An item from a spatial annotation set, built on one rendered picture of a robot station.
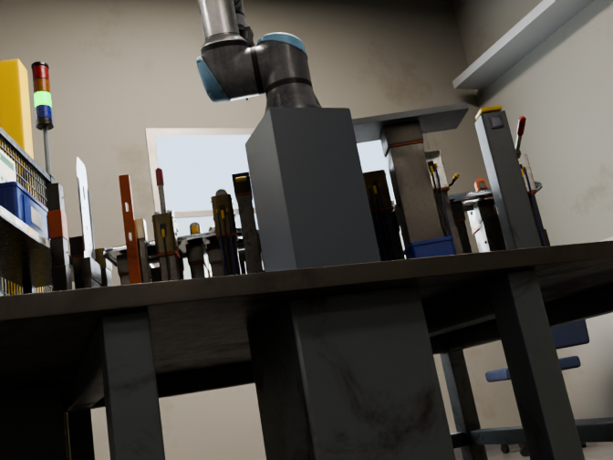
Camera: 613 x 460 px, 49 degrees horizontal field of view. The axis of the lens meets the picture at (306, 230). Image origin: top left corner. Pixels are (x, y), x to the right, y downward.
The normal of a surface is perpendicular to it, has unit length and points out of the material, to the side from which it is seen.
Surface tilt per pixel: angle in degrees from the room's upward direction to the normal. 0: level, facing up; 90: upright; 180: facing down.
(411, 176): 90
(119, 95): 90
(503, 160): 90
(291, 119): 90
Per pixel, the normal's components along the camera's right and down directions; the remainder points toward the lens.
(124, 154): 0.36, -0.30
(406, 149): 0.04, -0.25
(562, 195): -0.92, 0.06
